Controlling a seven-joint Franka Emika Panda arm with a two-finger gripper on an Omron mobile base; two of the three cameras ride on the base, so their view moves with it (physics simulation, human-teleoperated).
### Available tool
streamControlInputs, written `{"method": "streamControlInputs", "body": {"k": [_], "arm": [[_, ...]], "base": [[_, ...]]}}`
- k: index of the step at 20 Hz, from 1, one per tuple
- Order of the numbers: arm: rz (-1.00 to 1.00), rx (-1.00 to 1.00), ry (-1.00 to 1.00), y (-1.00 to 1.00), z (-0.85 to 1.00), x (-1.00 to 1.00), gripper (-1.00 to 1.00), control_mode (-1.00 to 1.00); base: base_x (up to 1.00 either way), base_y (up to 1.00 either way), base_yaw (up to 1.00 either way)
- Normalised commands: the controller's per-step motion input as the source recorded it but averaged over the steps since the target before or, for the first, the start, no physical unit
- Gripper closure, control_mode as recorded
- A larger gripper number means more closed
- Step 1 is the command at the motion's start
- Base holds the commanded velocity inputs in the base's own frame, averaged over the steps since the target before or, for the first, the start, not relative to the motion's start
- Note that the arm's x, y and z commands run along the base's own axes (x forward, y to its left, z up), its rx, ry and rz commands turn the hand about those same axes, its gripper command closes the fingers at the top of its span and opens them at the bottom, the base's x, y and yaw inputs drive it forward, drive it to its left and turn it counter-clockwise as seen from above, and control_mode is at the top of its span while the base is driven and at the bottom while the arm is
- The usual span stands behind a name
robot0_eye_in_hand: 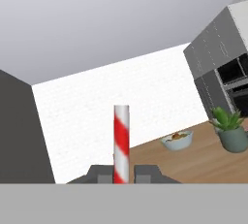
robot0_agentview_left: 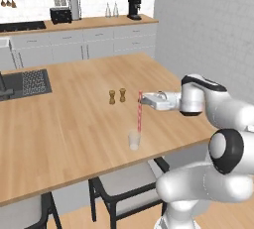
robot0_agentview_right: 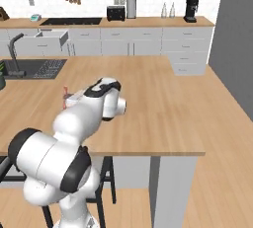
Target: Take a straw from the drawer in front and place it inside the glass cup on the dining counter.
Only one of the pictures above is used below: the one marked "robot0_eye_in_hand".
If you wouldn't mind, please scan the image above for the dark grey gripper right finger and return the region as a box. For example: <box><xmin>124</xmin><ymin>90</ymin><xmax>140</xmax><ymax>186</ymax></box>
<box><xmin>129</xmin><ymin>165</ymin><xmax>182</xmax><ymax>184</ymax></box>

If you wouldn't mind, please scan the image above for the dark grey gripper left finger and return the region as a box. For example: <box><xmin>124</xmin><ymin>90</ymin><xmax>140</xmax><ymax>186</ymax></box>
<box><xmin>66</xmin><ymin>165</ymin><xmax>115</xmax><ymax>184</ymax></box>

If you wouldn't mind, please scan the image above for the red and white striped straw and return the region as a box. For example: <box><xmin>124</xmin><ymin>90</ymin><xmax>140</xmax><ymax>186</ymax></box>
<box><xmin>112</xmin><ymin>104</ymin><xmax>131</xmax><ymax>184</ymax></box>

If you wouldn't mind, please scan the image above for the white bowl with food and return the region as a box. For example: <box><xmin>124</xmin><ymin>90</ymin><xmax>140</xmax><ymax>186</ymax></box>
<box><xmin>160</xmin><ymin>130</ymin><xmax>195</xmax><ymax>152</ymax></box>

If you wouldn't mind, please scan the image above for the green plant in grey pot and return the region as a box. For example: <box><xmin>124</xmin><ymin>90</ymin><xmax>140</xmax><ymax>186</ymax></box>
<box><xmin>208</xmin><ymin>106</ymin><xmax>248</xmax><ymax>154</ymax></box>

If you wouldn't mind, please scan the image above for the grey cupboard run with oven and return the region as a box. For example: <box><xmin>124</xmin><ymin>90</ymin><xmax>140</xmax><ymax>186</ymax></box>
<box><xmin>182</xmin><ymin>0</ymin><xmax>248</xmax><ymax>134</ymax></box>

